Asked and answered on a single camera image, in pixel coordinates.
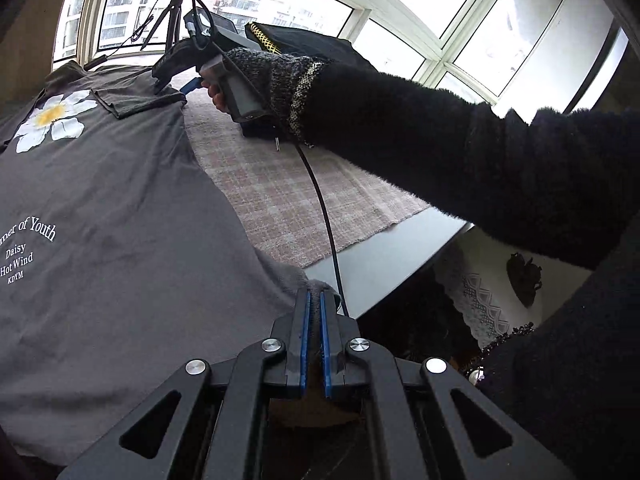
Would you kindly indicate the black garment with yellow trim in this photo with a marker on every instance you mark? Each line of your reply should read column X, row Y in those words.
column 310, row 42

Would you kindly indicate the person's right forearm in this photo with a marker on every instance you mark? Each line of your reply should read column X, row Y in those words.
column 425, row 150

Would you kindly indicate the white lace cloth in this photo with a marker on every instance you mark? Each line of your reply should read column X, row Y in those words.
column 480, row 300

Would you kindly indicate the dark hanging object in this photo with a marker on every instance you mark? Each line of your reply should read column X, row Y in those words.
column 525, row 280

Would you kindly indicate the white window frame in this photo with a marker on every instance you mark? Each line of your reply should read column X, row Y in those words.
column 92, row 10

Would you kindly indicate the person's black knit clothing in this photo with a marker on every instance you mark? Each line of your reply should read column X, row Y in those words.
column 575, row 385

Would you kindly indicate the person's right hand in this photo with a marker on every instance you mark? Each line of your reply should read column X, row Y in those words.
column 280, row 90

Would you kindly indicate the black tripod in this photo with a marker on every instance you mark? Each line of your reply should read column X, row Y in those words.
column 176, row 7

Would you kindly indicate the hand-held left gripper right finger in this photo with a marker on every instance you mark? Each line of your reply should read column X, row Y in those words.
column 326, row 347

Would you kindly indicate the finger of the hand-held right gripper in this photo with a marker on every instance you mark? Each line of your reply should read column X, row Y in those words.
column 189, row 86
column 161, row 84

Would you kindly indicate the dark grey flower-print t-shirt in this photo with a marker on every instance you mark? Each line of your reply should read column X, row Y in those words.
column 125, row 260

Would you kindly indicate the pink plaid mat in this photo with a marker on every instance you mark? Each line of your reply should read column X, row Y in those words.
column 280, row 195

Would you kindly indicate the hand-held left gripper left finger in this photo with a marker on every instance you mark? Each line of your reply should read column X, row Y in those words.
column 303, row 345

